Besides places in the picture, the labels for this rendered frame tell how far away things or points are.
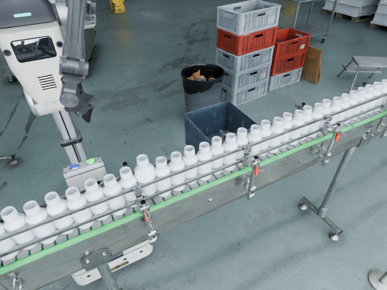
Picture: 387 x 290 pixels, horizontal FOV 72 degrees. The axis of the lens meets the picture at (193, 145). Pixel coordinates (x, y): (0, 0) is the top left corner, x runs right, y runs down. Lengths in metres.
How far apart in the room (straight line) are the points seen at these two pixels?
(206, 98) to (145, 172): 1.93
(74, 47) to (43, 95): 0.47
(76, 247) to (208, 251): 1.19
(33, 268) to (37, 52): 0.80
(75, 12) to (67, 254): 0.76
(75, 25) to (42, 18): 0.44
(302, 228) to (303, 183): 0.48
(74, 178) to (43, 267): 0.30
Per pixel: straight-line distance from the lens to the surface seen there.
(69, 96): 0.95
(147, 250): 1.96
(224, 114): 1.73
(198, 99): 2.77
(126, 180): 0.93
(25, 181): 2.93
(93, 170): 1.05
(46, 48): 1.28
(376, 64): 4.21
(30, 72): 1.32
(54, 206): 0.94
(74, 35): 0.93
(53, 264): 1.09
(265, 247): 2.12
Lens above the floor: 1.79
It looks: 39 degrees down
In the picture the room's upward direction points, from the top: 1 degrees counter-clockwise
